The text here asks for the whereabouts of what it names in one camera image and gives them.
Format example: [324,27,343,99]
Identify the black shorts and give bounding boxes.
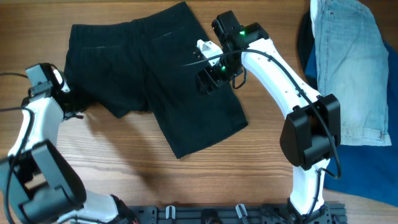
[64,2,248,158]

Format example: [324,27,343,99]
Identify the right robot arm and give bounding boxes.
[196,11,341,223]

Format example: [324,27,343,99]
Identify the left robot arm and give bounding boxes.
[1,63,140,223]

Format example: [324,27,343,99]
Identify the light blue denim shorts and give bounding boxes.
[310,0,391,146]

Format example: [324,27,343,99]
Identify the blue cloth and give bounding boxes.
[324,43,397,207]

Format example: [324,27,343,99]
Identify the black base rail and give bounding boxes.
[129,203,348,224]

